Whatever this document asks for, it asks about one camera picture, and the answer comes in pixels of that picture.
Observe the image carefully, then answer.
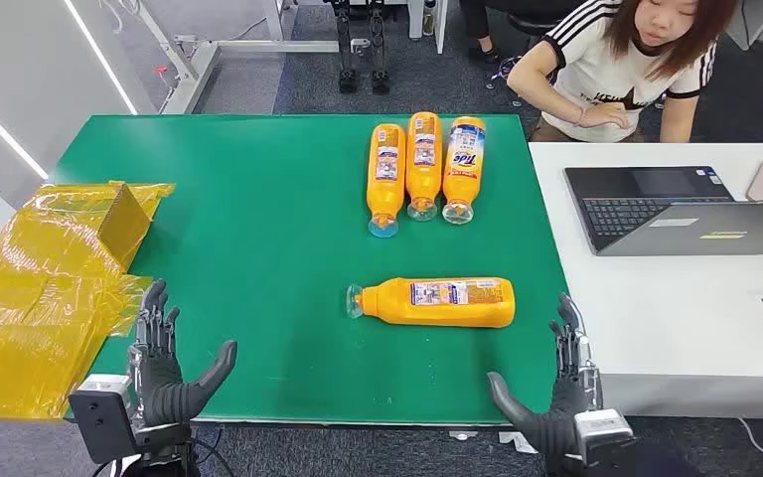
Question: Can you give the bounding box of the black robot leg stand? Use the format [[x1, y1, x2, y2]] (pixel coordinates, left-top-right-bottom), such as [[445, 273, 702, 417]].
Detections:
[[325, 0, 360, 94], [365, 0, 391, 95]]

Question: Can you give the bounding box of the orange detergent bottle clear cap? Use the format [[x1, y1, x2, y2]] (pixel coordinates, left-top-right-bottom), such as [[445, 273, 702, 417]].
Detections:
[[346, 276, 517, 329], [441, 116, 487, 226], [405, 111, 443, 223]]

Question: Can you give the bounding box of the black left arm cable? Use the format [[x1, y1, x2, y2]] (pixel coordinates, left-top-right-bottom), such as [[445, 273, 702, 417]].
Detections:
[[91, 427, 234, 477]]

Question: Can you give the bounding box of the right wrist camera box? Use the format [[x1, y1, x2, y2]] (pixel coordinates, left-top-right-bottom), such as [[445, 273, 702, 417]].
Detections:
[[573, 407, 637, 469]]

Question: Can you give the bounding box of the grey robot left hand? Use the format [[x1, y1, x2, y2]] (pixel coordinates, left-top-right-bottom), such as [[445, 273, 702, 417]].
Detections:
[[129, 279, 238, 429]]

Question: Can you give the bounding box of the cardboard box in yellow film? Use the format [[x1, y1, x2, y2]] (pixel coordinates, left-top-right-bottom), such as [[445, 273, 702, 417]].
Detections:
[[0, 181, 177, 422]]

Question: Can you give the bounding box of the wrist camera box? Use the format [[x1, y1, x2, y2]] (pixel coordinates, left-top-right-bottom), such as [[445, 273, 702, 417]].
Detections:
[[67, 374, 139, 465], [573, 407, 637, 469]]

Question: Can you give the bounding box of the white cabinet panel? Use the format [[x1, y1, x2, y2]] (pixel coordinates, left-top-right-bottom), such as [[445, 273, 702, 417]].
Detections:
[[407, 0, 450, 56]]

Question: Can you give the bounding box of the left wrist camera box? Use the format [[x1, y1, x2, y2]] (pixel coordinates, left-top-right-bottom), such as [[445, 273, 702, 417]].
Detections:
[[67, 374, 139, 465]]

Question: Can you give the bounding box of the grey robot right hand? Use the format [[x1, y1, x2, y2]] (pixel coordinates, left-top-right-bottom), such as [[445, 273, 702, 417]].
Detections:
[[486, 292, 604, 463]]

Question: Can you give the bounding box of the dark grey open laptop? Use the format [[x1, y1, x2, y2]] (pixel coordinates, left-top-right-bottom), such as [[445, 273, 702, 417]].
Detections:
[[563, 164, 763, 258]]

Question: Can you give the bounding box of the white metal table frame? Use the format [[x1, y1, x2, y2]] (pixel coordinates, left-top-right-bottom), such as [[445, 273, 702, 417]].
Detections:
[[137, 0, 373, 116]]

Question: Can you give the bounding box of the orange detergent bottle blue cap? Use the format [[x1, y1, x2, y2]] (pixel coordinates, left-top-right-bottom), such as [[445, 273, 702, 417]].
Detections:
[[366, 123, 407, 239]]

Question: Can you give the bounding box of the black round stool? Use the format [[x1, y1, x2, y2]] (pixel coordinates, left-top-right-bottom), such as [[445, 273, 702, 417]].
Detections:
[[484, 0, 583, 106]]

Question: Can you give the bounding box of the green table mat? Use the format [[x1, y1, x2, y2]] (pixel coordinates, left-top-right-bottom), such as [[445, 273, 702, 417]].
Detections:
[[49, 114, 570, 426]]

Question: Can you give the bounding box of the seated person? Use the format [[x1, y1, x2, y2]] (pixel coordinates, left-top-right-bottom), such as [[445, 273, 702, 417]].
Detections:
[[506, 0, 741, 144]]

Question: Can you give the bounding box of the white desk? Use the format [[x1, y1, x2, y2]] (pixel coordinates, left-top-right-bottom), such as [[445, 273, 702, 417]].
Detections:
[[528, 141, 763, 420]]

